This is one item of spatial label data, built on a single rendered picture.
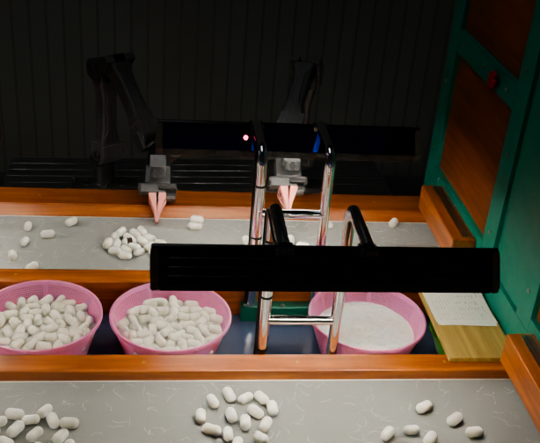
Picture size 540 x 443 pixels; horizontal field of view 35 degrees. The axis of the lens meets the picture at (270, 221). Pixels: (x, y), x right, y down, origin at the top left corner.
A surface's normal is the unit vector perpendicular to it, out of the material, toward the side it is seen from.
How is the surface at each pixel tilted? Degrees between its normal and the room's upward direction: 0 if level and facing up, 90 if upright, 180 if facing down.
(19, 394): 0
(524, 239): 90
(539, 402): 90
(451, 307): 0
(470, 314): 0
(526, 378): 90
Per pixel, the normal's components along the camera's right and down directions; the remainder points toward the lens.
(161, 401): 0.07, -0.88
